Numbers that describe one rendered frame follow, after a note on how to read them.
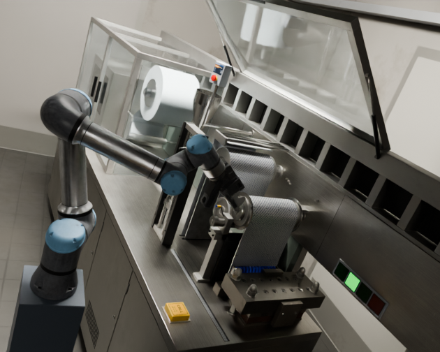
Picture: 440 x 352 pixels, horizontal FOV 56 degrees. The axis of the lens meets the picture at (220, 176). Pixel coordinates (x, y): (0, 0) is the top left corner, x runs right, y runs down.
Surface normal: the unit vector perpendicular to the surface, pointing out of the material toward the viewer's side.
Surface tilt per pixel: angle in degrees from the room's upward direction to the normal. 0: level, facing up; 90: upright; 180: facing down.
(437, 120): 90
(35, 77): 90
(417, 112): 90
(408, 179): 90
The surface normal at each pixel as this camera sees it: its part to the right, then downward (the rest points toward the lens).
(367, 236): -0.84, -0.11
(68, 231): 0.32, -0.83
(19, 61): 0.32, 0.44
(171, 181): 0.02, 0.36
